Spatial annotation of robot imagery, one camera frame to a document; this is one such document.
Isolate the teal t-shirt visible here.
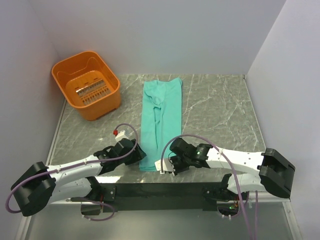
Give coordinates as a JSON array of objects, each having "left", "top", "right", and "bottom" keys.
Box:
[{"left": 139, "top": 77, "right": 182, "bottom": 172}]

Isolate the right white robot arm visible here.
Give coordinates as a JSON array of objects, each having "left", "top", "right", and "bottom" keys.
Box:
[{"left": 169, "top": 138, "right": 296, "bottom": 200}]

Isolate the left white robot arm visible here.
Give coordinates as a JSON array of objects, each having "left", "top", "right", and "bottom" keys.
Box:
[{"left": 10, "top": 138, "right": 146, "bottom": 217}]

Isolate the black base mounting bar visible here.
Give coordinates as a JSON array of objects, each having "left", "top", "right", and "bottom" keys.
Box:
[{"left": 69, "top": 181, "right": 250, "bottom": 217}]

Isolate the orange plastic basket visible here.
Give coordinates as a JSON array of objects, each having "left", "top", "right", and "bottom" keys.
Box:
[{"left": 51, "top": 51, "right": 121, "bottom": 121}]

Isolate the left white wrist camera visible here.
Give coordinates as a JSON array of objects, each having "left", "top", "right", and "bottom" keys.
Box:
[{"left": 113, "top": 129, "right": 129, "bottom": 142}]

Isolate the aluminium frame rail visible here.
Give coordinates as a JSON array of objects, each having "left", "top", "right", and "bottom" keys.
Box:
[{"left": 45, "top": 99, "right": 67, "bottom": 166}]

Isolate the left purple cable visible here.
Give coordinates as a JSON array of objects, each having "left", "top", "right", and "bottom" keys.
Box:
[{"left": 5, "top": 122, "right": 139, "bottom": 222}]

